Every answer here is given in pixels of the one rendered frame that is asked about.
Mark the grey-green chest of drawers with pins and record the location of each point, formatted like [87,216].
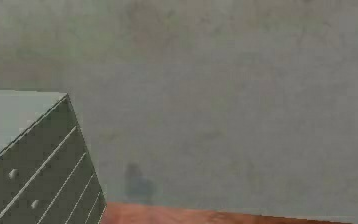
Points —
[43,156]

